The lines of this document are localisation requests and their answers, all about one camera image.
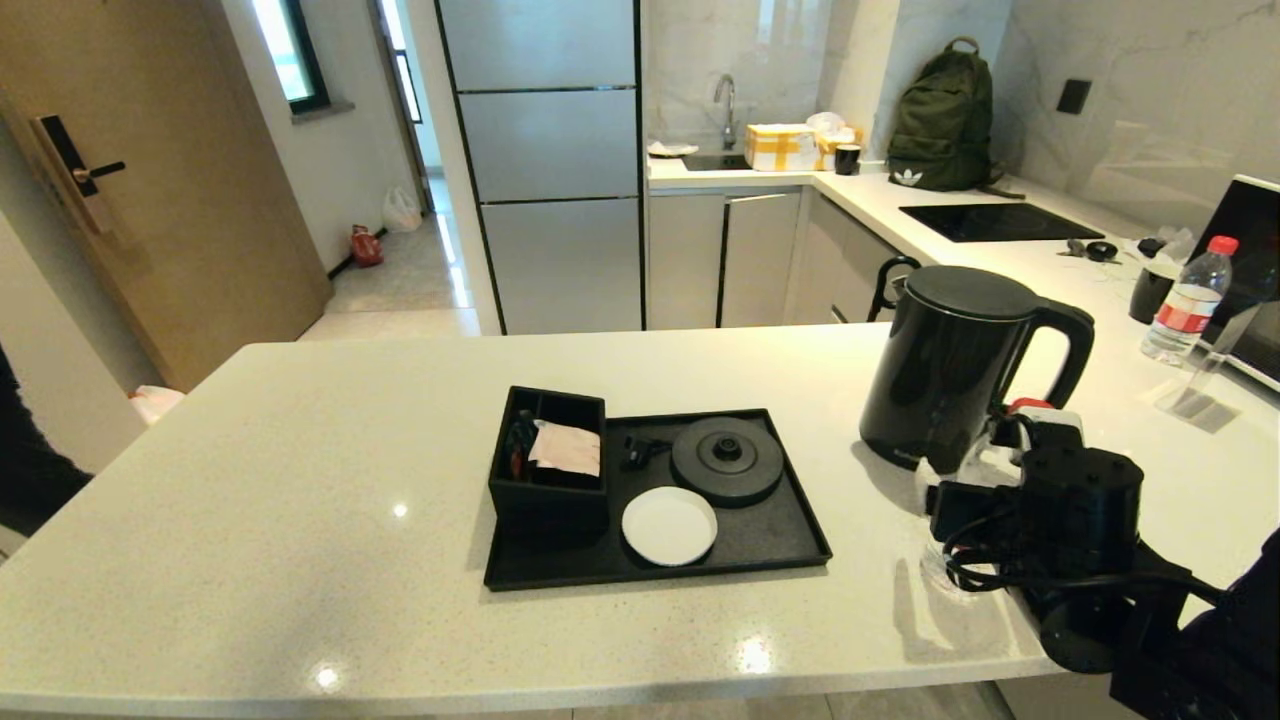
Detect dark green backpack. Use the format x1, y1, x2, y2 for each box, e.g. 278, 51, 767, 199
888, 36, 1026, 198

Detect black induction cooktop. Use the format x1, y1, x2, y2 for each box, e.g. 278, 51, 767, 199
899, 202, 1107, 243

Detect chrome kitchen faucet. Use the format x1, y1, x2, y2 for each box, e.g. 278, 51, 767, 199
714, 72, 739, 151

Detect brown wooden door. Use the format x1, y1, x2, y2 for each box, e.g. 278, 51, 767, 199
0, 0, 333, 393

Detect grey kitchen base cabinet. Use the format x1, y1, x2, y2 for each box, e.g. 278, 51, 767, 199
648, 188, 906, 331

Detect black mug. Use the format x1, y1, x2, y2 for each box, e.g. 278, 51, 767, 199
1130, 262, 1181, 325

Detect silver refrigerator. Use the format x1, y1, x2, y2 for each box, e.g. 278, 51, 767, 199
436, 0, 646, 335

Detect white box with yellow tape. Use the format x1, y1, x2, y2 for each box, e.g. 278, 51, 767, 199
745, 123, 821, 171

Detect black serving tray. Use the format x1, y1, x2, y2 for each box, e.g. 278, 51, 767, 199
484, 407, 834, 591

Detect white trash bag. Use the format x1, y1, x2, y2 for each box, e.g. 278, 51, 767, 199
130, 384, 187, 425

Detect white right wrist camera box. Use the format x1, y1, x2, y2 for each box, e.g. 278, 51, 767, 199
1015, 410, 1088, 453

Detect person in dark clothes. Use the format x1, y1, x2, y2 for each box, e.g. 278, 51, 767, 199
0, 340, 93, 538

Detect plain red cap water bottle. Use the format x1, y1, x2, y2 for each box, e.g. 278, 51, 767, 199
1141, 235, 1240, 367

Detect crumpled clear plastic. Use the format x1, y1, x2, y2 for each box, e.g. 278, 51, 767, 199
1150, 226, 1201, 269

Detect dark framed window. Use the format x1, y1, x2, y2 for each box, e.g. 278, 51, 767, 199
250, 0, 331, 114

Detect black door lock handle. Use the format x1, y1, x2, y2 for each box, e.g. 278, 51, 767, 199
30, 113, 128, 234

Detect black electric kettle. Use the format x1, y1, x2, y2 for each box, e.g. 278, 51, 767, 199
858, 265, 1096, 476

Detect water bottle with mountain logo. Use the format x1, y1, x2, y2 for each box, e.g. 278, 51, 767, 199
915, 398, 1056, 601

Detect black round kettle base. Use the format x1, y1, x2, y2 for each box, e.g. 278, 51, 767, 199
670, 416, 786, 508

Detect black organizer box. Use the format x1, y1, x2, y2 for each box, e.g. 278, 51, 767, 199
488, 385, 609, 541

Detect black laptop screen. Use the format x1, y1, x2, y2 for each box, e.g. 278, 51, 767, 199
1195, 174, 1280, 393

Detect white plastic bag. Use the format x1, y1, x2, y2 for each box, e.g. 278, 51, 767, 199
382, 184, 424, 233

